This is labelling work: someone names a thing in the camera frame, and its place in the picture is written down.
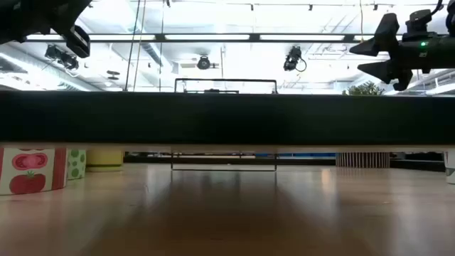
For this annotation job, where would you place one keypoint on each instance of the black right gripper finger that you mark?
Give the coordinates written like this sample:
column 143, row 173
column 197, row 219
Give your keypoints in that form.
column 385, row 35
column 394, row 73

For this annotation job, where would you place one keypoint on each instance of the yellow can green band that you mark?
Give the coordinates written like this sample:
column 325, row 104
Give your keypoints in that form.
column 105, row 158

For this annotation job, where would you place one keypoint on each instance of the green dotted can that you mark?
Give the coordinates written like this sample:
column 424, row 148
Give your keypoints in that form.
column 76, row 165

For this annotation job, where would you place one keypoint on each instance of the tomato print can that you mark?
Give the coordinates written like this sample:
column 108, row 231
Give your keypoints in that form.
column 28, row 170

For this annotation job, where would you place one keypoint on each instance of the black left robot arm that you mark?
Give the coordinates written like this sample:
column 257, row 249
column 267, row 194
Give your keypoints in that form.
column 21, row 17

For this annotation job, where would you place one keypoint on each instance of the green plant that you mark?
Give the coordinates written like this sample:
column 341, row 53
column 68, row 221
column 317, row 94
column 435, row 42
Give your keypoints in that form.
column 364, row 89

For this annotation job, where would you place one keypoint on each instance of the black disc ceiling fixture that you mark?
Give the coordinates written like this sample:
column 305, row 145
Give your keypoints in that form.
column 113, row 74

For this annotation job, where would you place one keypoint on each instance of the slatted wooden planter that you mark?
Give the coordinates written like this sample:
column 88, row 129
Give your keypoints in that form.
column 362, row 160

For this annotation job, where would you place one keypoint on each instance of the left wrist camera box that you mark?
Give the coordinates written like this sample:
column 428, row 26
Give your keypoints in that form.
column 78, row 41

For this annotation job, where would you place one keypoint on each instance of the black camera on mount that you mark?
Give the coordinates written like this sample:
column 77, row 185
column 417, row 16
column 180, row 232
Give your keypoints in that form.
column 67, row 61

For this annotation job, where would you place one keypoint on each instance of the black overhead frame rail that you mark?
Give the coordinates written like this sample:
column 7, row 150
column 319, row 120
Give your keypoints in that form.
column 254, row 37

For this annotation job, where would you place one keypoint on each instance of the round black overhead camera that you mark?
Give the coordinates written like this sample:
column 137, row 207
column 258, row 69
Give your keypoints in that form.
column 203, row 63

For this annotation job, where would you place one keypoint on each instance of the black frame beam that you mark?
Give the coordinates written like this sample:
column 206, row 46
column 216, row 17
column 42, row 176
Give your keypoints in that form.
column 227, row 117

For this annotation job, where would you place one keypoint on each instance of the black table edge rail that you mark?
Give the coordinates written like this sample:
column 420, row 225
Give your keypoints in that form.
column 213, row 160

